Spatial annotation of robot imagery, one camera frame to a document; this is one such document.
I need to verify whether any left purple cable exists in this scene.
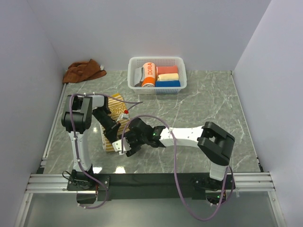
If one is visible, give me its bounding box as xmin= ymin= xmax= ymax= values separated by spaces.
xmin=70 ymin=93 xmax=143 ymax=210

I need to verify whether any black base beam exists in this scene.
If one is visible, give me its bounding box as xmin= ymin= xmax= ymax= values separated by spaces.
xmin=67 ymin=173 xmax=235 ymax=204

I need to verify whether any white plastic basket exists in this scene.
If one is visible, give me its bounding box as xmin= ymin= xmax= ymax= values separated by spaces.
xmin=127 ymin=57 xmax=187 ymax=94

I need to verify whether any blue rolled towel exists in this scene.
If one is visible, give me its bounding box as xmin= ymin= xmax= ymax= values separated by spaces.
xmin=155 ymin=80 xmax=181 ymax=87

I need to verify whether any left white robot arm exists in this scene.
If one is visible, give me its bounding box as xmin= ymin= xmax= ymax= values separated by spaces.
xmin=61 ymin=94 xmax=121 ymax=190

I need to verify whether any brown towel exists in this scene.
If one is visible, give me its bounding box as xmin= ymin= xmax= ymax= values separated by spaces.
xmin=62 ymin=59 xmax=107 ymax=84

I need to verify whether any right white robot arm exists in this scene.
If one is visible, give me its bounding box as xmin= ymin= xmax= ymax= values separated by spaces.
xmin=121 ymin=117 xmax=235 ymax=189

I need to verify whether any red rolled towel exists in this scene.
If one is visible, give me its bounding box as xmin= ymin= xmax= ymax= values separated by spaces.
xmin=157 ymin=65 xmax=178 ymax=75

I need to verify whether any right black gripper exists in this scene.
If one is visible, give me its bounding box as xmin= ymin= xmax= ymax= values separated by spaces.
xmin=119 ymin=130 xmax=148 ymax=157

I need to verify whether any yellow striped Doraemon towel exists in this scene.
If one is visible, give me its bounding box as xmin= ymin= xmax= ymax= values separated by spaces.
xmin=100 ymin=98 xmax=129 ymax=153

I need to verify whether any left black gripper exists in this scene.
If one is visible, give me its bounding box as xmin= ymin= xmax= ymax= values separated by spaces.
xmin=93 ymin=108 xmax=122 ymax=144

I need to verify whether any cream rolled towel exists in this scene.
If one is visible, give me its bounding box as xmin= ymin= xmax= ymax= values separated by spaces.
xmin=157 ymin=73 xmax=179 ymax=81

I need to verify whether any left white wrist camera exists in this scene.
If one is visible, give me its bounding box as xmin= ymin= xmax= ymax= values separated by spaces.
xmin=117 ymin=109 xmax=130 ymax=122

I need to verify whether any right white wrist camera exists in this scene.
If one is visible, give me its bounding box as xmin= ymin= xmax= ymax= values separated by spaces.
xmin=112 ymin=138 xmax=131 ymax=155

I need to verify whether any orange white rolled towel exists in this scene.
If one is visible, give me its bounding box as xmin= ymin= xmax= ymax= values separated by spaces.
xmin=142 ymin=62 xmax=157 ymax=87

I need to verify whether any grey rolled towel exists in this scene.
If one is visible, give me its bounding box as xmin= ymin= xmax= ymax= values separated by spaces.
xmin=134 ymin=67 xmax=145 ymax=87

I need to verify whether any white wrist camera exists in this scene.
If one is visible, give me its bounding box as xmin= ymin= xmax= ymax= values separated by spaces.
xmin=117 ymin=109 xmax=130 ymax=122
xmin=112 ymin=138 xmax=131 ymax=155

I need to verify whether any aluminium rail frame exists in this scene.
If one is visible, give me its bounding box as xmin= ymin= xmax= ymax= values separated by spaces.
xmin=14 ymin=82 xmax=285 ymax=227

